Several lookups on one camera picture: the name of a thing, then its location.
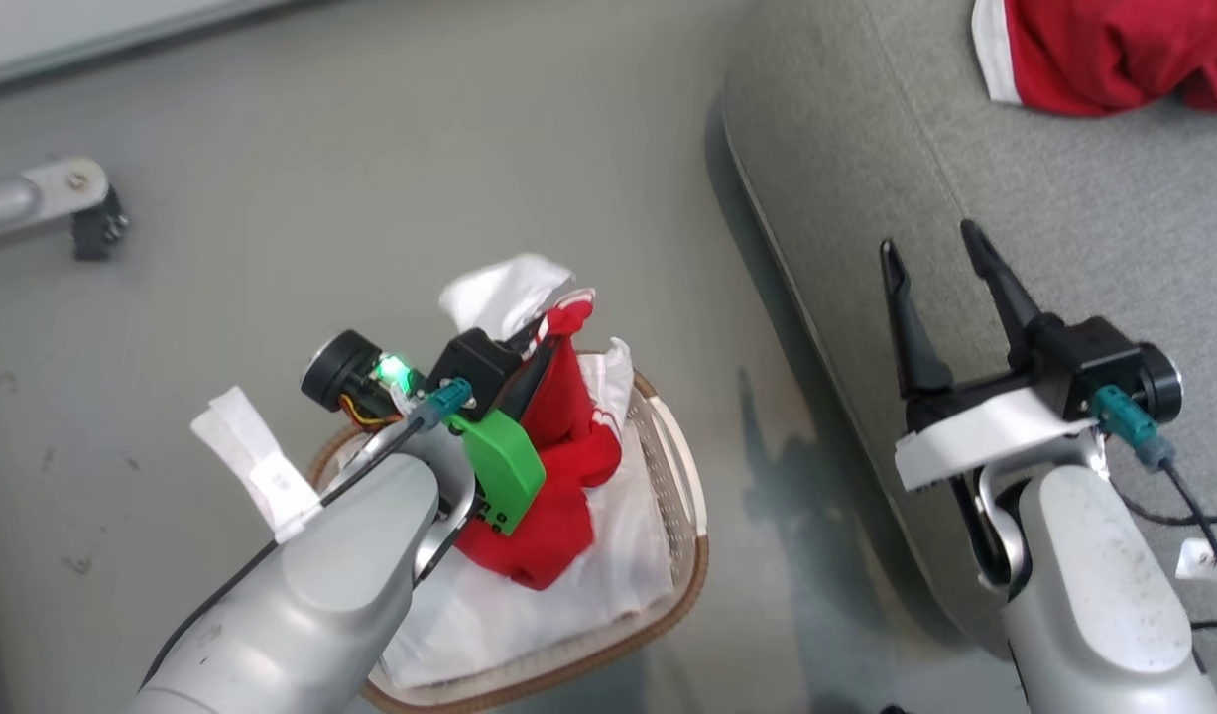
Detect black caster wheel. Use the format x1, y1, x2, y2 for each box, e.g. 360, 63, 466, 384
71, 186, 132, 263

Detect white garment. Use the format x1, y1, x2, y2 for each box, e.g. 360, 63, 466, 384
378, 337, 675, 692

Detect thin black cable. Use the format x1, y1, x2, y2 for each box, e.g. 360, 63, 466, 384
1107, 480, 1217, 530

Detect red jersey white stripes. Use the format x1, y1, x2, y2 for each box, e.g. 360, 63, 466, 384
438, 252, 626, 592

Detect white laundry basket brown rim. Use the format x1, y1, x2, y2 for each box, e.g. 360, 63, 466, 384
305, 347, 711, 714

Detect white cable label tag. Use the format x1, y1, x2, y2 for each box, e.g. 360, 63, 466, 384
189, 385, 323, 544
1175, 538, 1217, 613

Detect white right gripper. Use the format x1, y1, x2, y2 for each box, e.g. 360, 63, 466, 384
879, 219, 1097, 494

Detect grey fabric sofa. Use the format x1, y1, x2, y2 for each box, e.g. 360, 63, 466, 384
721, 0, 1217, 657

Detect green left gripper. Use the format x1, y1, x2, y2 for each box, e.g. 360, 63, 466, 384
447, 335, 561, 537

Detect grey partition foot bar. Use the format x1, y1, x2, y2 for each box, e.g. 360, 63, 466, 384
0, 156, 111, 250

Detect red shorts white hem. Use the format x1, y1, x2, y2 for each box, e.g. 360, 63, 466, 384
969, 0, 1217, 119

